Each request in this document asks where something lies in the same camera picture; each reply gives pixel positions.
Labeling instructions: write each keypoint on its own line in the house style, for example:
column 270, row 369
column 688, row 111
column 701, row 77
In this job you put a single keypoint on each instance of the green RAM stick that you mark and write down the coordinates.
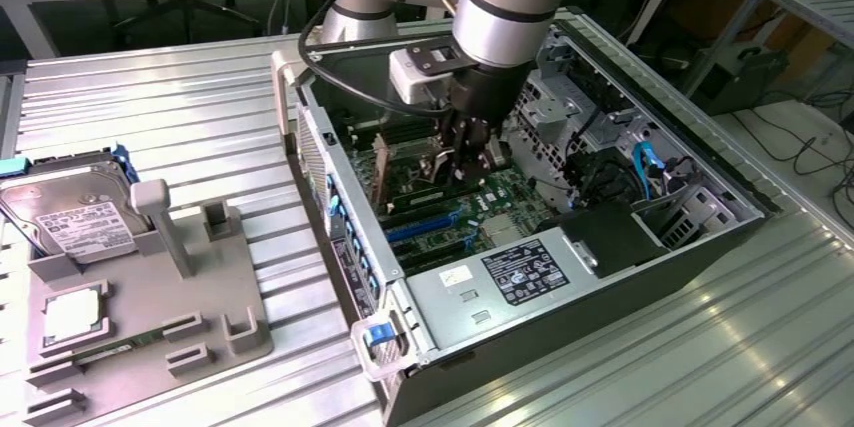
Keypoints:
column 121, row 347

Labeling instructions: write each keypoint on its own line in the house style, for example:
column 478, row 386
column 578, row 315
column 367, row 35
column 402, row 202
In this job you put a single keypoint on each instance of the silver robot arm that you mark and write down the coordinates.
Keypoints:
column 508, row 7

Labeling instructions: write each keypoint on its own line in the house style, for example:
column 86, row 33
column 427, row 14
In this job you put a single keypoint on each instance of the grey power supply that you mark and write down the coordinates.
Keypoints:
column 454, row 307

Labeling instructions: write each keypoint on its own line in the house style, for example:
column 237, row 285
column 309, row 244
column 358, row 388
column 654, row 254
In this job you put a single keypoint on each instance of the silver CPU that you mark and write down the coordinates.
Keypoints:
column 72, row 314

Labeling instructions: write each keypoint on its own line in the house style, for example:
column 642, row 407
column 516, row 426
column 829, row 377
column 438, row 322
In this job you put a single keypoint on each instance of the hard disk with blue carrier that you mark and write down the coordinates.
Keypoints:
column 74, row 217

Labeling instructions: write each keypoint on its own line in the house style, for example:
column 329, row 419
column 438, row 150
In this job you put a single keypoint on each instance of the green graphics card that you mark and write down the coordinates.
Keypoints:
column 382, row 172

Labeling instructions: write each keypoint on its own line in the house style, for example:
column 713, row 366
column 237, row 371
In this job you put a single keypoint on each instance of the green motherboard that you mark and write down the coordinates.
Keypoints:
column 514, row 192

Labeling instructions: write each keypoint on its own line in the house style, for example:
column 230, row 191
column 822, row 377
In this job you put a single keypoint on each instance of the silver disk bay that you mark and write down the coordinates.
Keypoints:
column 561, row 107

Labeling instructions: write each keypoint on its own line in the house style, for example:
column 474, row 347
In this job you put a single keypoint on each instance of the black box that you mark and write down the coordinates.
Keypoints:
column 748, row 82

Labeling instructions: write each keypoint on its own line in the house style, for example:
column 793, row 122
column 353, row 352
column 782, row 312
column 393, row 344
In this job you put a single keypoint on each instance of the black air shroud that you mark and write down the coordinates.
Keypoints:
column 614, row 237

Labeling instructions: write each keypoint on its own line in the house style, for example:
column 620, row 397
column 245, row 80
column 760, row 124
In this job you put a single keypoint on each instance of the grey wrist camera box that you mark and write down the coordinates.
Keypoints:
column 417, row 77

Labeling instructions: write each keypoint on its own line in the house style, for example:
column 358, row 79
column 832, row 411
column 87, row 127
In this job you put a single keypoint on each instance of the black chair base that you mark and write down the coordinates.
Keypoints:
column 187, row 14

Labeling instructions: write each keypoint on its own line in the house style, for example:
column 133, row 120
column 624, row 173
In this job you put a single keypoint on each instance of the grey parts rack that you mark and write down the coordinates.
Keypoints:
column 201, row 297

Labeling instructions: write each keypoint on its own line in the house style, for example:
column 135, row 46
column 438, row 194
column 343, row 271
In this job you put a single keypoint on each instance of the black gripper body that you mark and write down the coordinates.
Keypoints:
column 490, row 92

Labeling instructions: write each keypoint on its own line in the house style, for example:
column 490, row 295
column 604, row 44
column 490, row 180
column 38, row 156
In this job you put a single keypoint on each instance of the blue expansion slot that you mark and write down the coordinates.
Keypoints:
column 421, row 228

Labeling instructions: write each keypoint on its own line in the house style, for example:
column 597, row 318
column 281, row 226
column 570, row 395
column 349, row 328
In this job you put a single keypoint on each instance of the blue case release latch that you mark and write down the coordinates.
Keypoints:
column 377, row 336

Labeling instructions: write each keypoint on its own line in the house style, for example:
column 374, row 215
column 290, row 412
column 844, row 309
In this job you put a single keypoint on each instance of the silver chipset heatsink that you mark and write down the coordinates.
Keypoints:
column 501, row 228

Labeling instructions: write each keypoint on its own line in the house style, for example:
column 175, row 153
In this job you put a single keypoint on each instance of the metal slat table frame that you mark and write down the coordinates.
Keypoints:
column 808, row 2

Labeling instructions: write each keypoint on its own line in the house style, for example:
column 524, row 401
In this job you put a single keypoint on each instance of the black open PC case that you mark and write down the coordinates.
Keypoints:
column 601, row 327

